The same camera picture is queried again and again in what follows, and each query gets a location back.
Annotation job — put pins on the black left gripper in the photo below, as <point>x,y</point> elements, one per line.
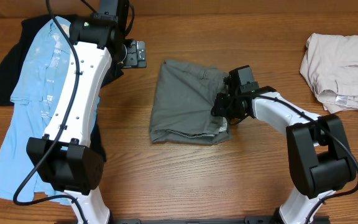
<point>136,54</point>

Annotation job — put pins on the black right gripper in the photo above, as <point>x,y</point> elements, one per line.
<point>218,110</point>

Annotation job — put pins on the grey shorts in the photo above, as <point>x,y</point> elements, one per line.
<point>184,96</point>

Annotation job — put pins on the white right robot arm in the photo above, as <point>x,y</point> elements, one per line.
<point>321,163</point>

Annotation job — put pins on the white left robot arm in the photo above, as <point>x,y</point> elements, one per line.
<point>64,156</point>

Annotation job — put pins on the light blue shirt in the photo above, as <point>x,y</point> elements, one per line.
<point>35,97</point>

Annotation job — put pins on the beige folded shorts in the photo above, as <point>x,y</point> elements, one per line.
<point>330,68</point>

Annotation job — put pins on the black garment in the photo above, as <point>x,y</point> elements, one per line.
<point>11,66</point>

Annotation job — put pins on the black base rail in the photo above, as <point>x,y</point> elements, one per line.
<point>197,221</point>

